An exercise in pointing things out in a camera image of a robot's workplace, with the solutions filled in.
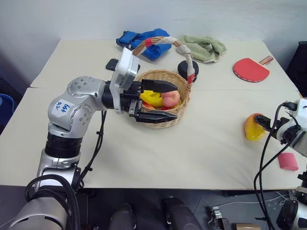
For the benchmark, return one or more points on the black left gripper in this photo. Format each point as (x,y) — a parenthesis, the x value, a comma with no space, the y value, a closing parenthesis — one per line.
(130,95)

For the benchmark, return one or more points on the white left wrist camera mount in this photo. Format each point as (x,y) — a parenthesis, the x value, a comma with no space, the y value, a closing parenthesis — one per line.
(124,69)

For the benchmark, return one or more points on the flat black rectangular device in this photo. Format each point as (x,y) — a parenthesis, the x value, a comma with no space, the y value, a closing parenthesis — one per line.
(111,64)

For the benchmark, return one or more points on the round black object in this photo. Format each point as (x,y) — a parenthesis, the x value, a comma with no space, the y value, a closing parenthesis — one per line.
(182,68)

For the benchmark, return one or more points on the green towel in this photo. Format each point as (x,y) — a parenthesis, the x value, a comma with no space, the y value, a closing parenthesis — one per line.
(204,48)

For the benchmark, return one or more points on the yellow banana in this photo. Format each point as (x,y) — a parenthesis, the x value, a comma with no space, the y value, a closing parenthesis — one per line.
(149,97)

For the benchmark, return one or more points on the red table tennis paddle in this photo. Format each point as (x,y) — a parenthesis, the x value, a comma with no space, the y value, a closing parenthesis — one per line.
(250,70)

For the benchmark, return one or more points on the yellow orange mango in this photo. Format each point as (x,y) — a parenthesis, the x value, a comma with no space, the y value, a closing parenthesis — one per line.
(253,131)

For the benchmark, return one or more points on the metal clamp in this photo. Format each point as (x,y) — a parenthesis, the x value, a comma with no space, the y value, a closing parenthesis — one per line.
(217,216)

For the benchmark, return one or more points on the black chair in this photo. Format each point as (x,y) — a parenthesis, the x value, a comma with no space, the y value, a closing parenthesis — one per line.
(299,69)

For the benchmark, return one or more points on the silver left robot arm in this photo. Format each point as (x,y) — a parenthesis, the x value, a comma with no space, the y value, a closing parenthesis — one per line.
(72,100)

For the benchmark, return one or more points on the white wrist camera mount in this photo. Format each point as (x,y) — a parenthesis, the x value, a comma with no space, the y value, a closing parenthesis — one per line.
(124,69)
(302,105)

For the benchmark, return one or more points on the blue bin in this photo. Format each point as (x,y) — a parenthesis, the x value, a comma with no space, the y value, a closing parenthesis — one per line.
(5,105)

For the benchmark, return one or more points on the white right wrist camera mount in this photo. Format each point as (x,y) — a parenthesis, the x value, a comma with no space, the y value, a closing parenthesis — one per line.
(302,105)

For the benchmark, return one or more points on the red fruit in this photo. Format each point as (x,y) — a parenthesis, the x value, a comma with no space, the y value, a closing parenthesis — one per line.
(163,108)

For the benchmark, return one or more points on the dark rounded shape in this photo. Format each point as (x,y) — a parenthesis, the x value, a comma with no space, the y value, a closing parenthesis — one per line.
(123,218)
(180,215)

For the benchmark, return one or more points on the pink peach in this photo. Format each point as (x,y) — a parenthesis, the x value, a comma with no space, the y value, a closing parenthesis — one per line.
(170,98)

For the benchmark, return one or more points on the pink sponge block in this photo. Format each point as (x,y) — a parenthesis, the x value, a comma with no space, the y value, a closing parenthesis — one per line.
(288,161)

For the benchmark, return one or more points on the brown cardboard box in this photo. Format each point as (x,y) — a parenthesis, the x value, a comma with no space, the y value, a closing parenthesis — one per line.
(247,226)

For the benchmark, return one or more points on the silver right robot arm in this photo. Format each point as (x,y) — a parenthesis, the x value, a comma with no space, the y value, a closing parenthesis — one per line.
(301,215)

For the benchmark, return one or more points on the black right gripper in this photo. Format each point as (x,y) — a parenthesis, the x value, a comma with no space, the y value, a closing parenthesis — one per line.
(289,135)

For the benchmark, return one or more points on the blue fabric bag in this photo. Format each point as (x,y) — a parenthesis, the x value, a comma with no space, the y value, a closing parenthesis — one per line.
(153,51)

